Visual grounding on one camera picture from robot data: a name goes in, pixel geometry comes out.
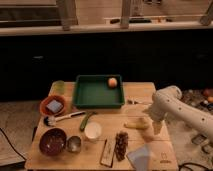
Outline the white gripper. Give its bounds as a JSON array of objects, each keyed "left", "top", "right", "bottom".
[{"left": 146, "top": 105, "right": 165, "bottom": 135}]

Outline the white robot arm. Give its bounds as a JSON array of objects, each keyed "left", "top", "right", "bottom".
[{"left": 148, "top": 86, "right": 213, "bottom": 142}]

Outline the green plastic tray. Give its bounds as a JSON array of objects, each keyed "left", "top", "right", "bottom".
[{"left": 72, "top": 75, "right": 125, "bottom": 109}]

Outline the metal fork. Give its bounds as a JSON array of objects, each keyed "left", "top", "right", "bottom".
[{"left": 127, "top": 99, "right": 150, "bottom": 105}]

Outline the brown pine cone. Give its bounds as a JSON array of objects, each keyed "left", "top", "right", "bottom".
[{"left": 115, "top": 131, "right": 128, "bottom": 161}]

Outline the grey-blue folded cloth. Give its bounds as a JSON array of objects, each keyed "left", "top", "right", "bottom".
[{"left": 127, "top": 145, "right": 150, "bottom": 171}]

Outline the orange peach fruit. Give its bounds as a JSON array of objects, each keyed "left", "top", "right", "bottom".
[{"left": 108, "top": 78, "right": 117, "bottom": 88}]

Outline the green cucumber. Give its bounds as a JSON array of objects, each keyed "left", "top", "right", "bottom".
[{"left": 79, "top": 112, "right": 96, "bottom": 131}]

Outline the small metal cup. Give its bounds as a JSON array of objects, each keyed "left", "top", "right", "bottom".
[{"left": 67, "top": 136, "right": 81, "bottom": 153}]

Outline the blue sponge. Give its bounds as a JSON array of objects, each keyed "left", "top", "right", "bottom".
[{"left": 46, "top": 100, "right": 63, "bottom": 113}]

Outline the yellow-green plastic cup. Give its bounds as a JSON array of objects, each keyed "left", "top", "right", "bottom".
[{"left": 52, "top": 80, "right": 65, "bottom": 95}]

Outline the orange bowl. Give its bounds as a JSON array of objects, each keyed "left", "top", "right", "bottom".
[{"left": 39, "top": 95, "right": 67, "bottom": 116}]

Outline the dark purple bowl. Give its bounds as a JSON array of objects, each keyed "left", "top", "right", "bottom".
[{"left": 39, "top": 128, "right": 67, "bottom": 156}]

